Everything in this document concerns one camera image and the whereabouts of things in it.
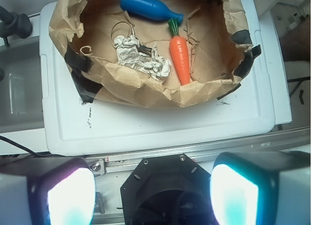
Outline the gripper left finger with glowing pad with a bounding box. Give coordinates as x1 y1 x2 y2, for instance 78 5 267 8
0 157 96 225

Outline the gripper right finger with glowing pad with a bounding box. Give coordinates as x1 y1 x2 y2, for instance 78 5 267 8
209 151 311 225

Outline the crumpled white paper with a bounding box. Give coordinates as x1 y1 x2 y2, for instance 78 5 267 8
113 35 172 81

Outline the white plastic tray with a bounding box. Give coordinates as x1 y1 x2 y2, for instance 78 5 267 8
39 3 276 156

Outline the brown paper bag liner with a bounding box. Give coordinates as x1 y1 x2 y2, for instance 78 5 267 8
49 0 261 109

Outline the orange toy carrot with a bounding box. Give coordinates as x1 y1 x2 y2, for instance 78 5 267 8
168 18 190 85

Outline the black clamp knob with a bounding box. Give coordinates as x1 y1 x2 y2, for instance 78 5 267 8
0 6 33 39

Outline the blue plastic bottle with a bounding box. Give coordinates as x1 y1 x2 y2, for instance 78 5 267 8
120 0 184 24

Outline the aluminium frame rail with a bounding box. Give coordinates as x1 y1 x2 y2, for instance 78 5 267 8
85 126 311 175

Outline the black cable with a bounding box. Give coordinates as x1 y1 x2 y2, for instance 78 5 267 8
0 135 49 157

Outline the black octagonal mount plate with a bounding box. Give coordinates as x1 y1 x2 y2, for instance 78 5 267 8
120 154 217 225

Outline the metal key ring with keys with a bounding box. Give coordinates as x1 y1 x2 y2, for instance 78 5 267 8
110 21 158 63

